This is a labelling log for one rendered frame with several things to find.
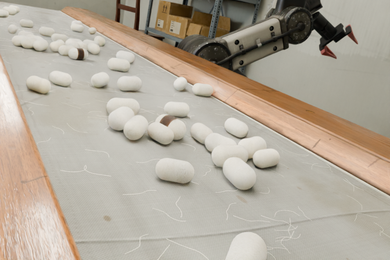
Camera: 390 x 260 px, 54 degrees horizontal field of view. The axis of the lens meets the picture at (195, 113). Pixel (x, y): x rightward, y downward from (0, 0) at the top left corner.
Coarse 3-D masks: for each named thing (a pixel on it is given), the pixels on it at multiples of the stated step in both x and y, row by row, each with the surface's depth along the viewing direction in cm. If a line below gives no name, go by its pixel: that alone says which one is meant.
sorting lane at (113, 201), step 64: (64, 64) 63; (64, 128) 37; (256, 128) 50; (64, 192) 26; (128, 192) 28; (192, 192) 29; (256, 192) 32; (320, 192) 34; (128, 256) 21; (192, 256) 22; (320, 256) 25; (384, 256) 26
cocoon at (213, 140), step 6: (210, 138) 38; (216, 138) 37; (222, 138) 37; (228, 138) 37; (210, 144) 37; (216, 144) 37; (222, 144) 37; (228, 144) 37; (234, 144) 37; (210, 150) 38
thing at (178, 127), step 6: (162, 114) 40; (168, 114) 40; (156, 120) 40; (174, 120) 39; (168, 126) 39; (174, 126) 38; (180, 126) 39; (174, 132) 38; (180, 132) 39; (174, 138) 39; (180, 138) 39
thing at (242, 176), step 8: (232, 160) 32; (240, 160) 32; (224, 168) 32; (232, 168) 32; (240, 168) 31; (248, 168) 31; (232, 176) 31; (240, 176) 31; (248, 176) 31; (240, 184) 31; (248, 184) 31
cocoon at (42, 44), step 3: (39, 39) 70; (42, 39) 70; (36, 42) 69; (39, 42) 69; (42, 42) 69; (45, 42) 70; (33, 45) 69; (36, 45) 69; (39, 45) 69; (42, 45) 69; (45, 45) 70; (48, 45) 71; (36, 48) 69; (39, 48) 69; (42, 48) 69; (45, 48) 70; (39, 51) 70
